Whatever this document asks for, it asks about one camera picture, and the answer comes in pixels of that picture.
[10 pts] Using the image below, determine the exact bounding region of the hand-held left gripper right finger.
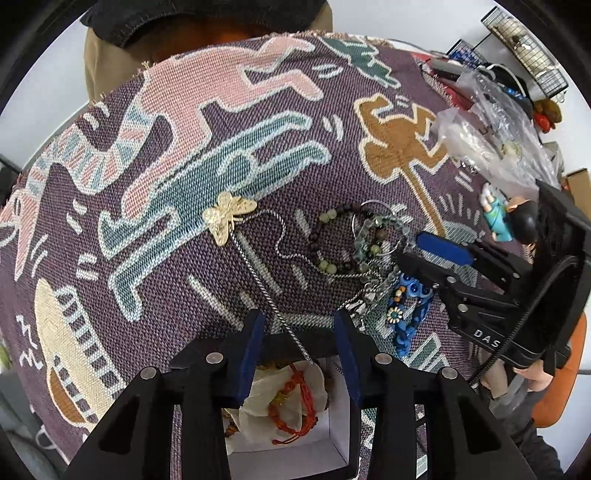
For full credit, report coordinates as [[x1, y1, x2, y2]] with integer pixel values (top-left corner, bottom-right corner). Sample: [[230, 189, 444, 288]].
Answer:
[[335, 310, 539, 480]]

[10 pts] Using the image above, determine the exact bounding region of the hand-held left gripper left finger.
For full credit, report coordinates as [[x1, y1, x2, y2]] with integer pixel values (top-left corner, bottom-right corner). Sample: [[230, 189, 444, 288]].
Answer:
[[62, 308, 266, 480]]

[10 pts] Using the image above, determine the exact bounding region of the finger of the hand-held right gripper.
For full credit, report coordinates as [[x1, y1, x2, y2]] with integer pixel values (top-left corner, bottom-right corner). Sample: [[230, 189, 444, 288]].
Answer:
[[416, 232, 532, 278], [396, 251, 520, 324]]

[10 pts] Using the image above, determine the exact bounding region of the clear bead bracelet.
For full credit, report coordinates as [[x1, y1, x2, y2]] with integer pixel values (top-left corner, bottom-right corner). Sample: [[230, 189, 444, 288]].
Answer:
[[353, 215, 411, 278]]

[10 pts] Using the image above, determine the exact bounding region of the red cord bracelet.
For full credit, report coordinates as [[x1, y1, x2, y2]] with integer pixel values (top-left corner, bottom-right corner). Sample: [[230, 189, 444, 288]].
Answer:
[[270, 362, 319, 446]]

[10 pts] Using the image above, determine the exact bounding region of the black gift box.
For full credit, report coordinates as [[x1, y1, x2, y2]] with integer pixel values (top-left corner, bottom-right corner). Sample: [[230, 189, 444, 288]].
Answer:
[[222, 330, 370, 480]]

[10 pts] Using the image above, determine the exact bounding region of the butterfly pendant necklace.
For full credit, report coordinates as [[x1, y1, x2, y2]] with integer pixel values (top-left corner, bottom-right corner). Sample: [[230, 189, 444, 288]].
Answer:
[[203, 191, 324, 370]]

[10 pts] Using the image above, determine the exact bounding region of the person's right forearm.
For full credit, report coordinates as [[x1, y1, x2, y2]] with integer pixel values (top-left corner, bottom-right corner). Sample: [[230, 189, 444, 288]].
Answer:
[[489, 392, 568, 480]]

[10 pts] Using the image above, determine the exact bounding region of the person's right hand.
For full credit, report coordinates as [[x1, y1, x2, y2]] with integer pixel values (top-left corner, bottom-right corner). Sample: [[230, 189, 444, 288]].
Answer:
[[482, 357, 555, 400]]

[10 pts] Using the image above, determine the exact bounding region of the black-haired doll figure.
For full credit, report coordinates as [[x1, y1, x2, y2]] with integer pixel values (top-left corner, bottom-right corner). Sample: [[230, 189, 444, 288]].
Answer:
[[479, 182, 541, 243]]

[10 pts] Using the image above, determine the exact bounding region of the orange chair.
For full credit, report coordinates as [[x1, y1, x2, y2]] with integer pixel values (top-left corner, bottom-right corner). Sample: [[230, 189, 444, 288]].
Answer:
[[531, 314, 591, 430]]

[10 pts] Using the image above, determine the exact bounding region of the clear plastic bag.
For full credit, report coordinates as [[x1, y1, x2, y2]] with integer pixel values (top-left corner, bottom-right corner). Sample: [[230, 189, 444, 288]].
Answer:
[[434, 69, 561, 195]]

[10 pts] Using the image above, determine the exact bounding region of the brown cardboard box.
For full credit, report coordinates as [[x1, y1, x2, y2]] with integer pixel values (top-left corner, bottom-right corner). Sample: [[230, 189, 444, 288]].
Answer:
[[566, 168, 591, 195]]

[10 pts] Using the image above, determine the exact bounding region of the red plush toy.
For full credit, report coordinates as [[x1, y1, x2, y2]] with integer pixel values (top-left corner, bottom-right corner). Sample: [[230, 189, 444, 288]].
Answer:
[[531, 98, 561, 132]]

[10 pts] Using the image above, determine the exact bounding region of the printed woven blanket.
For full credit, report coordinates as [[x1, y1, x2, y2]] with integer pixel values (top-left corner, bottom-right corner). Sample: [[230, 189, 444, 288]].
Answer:
[[0, 32, 546, 480]]

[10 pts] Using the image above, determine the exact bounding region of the beige chair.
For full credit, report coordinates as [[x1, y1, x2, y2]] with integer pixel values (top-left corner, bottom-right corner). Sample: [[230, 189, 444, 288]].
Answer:
[[83, 9, 335, 107]]

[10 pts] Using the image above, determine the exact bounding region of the blue chain bracelet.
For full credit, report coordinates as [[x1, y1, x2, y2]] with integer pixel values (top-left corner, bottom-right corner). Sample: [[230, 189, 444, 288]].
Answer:
[[388, 272, 435, 358]]

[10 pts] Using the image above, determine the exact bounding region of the silver chain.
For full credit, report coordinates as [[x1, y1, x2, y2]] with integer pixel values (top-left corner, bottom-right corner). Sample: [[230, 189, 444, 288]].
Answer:
[[337, 272, 399, 324]]

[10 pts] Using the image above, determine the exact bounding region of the silver ring hoop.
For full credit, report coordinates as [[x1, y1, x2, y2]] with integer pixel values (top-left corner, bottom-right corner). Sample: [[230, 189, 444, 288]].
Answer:
[[352, 199, 399, 256]]

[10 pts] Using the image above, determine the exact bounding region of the dark bead bracelet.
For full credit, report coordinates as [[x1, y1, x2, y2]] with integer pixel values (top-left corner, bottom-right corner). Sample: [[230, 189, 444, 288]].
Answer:
[[308, 203, 384, 278]]

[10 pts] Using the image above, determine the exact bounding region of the black wire rack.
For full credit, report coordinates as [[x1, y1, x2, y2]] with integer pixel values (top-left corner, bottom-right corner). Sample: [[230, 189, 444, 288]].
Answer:
[[445, 4, 571, 100]]

